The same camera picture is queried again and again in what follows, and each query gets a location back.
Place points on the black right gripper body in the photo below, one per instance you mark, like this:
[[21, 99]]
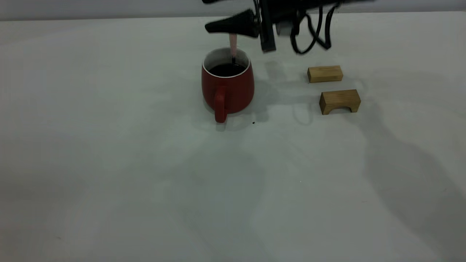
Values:
[[267, 32]]

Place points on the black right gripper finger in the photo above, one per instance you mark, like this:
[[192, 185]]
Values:
[[244, 31], [245, 19]]

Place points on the red ceramic mug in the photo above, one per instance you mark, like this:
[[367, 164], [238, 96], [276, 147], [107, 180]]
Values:
[[236, 91]]

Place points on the flat rectangular wooden block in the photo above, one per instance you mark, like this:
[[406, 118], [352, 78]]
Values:
[[324, 74]]

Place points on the arch shaped wooden block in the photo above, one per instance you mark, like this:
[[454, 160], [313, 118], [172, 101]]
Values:
[[338, 98]]

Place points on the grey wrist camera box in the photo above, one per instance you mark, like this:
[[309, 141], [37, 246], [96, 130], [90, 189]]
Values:
[[287, 28]]

